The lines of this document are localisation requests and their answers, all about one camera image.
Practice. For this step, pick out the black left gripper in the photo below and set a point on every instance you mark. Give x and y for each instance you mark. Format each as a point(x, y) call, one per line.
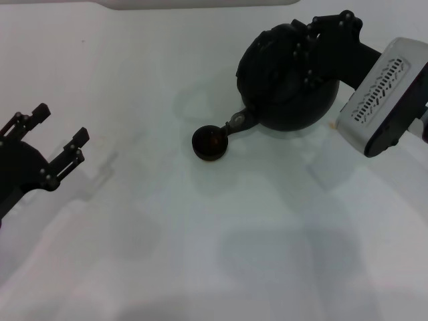
point(16, 167)

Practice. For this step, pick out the small black teacup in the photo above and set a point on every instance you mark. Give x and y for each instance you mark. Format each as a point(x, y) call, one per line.
point(210, 143)

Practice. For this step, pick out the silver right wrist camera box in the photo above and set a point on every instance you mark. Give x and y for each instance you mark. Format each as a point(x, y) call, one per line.
point(378, 100)

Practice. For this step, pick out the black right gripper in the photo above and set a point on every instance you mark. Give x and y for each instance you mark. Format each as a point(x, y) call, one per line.
point(344, 57)

